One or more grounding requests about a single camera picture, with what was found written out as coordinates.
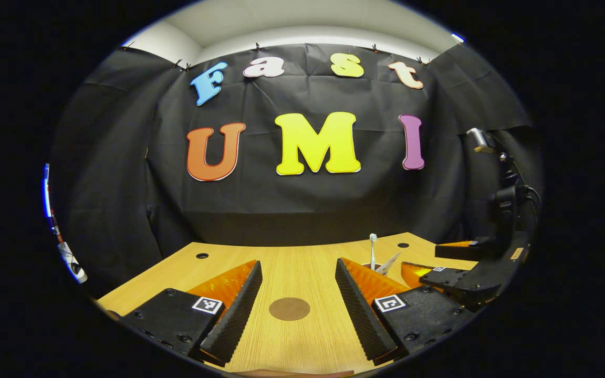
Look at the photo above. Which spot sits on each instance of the white toothpaste tube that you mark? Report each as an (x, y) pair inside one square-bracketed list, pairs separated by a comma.
[(389, 265)]

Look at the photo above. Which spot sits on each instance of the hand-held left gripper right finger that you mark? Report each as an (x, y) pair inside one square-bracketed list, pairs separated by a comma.
[(360, 315)]

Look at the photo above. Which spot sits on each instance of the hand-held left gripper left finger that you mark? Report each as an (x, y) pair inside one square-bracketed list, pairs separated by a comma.
[(234, 320)]

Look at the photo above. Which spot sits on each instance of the small ceiling light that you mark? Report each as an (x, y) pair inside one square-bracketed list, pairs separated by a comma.
[(458, 38)]

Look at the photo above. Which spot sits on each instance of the beige cup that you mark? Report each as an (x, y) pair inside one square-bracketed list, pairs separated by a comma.
[(367, 265)]

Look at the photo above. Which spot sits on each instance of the lit computer monitor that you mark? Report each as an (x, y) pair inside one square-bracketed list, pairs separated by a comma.
[(45, 189)]

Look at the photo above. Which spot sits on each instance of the brown round coaster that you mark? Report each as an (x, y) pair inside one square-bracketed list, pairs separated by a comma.
[(289, 308)]

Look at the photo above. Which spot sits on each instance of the pale toothbrush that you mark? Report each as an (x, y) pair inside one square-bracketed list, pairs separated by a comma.
[(372, 247)]

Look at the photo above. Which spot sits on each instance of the black backdrop cloth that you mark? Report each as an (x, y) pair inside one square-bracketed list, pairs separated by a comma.
[(302, 210)]

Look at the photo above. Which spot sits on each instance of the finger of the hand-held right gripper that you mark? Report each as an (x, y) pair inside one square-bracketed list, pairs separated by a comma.
[(455, 281), (465, 249)]

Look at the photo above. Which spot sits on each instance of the wooden desktop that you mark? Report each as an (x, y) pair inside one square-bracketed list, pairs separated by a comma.
[(302, 268)]

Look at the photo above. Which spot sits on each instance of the white device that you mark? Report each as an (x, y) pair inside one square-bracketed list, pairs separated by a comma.
[(71, 262)]

